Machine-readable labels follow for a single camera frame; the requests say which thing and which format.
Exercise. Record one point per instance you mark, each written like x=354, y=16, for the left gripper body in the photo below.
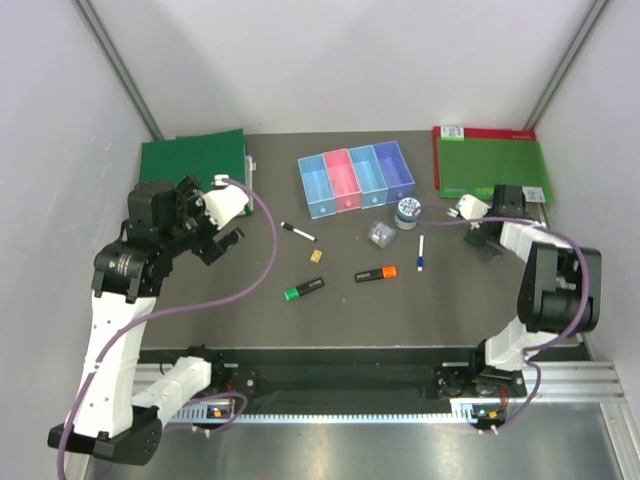
x=194, y=229

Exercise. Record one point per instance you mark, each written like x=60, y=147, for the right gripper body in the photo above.
x=477, y=237

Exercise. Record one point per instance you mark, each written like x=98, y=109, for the green transparent folder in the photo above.
x=475, y=166

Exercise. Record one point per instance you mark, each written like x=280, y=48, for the black capped whiteboard marker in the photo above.
x=297, y=231

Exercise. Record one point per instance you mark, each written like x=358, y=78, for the small tan eraser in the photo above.
x=316, y=256

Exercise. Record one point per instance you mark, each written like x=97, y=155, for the blue lidded round jar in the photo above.
x=407, y=213

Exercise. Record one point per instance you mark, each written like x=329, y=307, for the blue capped whiteboard marker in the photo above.
x=420, y=258

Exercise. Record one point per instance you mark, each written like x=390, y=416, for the purple drawer bin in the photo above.
x=398, y=177

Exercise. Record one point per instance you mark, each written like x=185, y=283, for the pink drawer bin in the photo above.
x=343, y=180

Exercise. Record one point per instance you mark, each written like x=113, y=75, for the light blue end drawer bin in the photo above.
x=317, y=187

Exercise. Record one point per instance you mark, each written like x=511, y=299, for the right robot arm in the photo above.
x=559, y=295

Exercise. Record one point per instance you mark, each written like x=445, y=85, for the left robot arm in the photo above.
x=108, y=420

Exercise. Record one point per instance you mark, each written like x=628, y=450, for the green capped black highlighter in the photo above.
x=303, y=289

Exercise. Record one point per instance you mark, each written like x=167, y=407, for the clear jar of paper clips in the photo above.
x=381, y=234

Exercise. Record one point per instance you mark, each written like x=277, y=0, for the orange capped black highlighter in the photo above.
x=382, y=273

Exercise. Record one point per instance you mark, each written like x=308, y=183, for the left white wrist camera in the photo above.
x=224, y=202

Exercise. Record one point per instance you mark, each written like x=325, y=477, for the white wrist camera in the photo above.
x=224, y=202
x=469, y=207

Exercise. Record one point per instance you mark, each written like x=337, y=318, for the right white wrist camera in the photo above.
x=469, y=207

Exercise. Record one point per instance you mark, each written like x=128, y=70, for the green ring binder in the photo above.
x=164, y=164

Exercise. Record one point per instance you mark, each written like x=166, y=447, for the slotted cable duct rail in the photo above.
x=219, y=412

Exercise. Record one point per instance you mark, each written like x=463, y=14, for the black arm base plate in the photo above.
x=348, y=381

